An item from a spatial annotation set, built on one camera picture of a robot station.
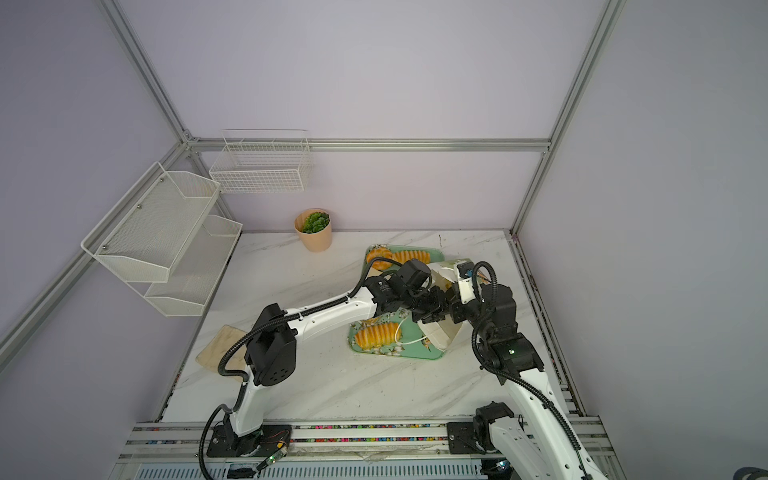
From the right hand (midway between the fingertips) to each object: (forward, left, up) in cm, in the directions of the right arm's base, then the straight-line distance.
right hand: (454, 281), depth 74 cm
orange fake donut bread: (+30, +21, -22) cm, 43 cm away
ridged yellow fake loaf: (-4, +20, -21) cm, 30 cm away
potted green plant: (+34, +45, -13) cm, 58 cm away
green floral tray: (-10, +10, -14) cm, 20 cm away
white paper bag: (-6, +2, -15) cm, 17 cm away
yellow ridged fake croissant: (+26, +13, -21) cm, 36 cm away
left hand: (-4, -1, -8) cm, 9 cm away
